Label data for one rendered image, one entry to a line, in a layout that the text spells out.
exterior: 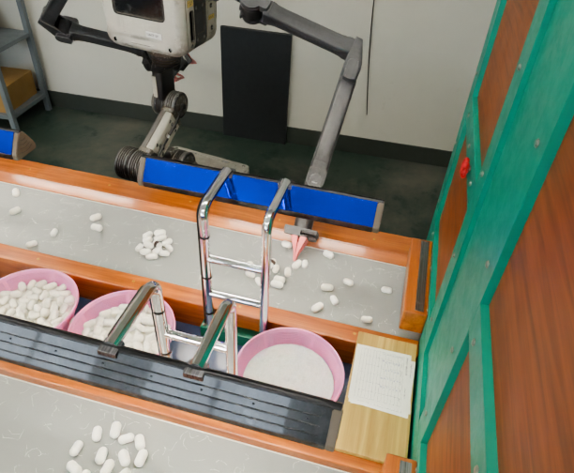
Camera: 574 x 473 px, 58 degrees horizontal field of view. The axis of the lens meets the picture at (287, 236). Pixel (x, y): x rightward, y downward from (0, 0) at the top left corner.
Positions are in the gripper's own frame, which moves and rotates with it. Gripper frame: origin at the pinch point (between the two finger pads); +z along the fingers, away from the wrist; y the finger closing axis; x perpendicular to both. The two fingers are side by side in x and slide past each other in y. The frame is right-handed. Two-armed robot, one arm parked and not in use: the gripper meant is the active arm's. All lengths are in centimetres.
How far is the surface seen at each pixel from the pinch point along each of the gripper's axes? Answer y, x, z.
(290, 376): 9.5, -23.6, 31.5
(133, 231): -53, 1, 3
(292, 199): 0.7, -34.1, -9.8
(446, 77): 42, 143, -145
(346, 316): 19.2, -9.4, 13.5
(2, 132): -80, -35, -11
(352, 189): 1, 159, -69
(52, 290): -61, -19, 27
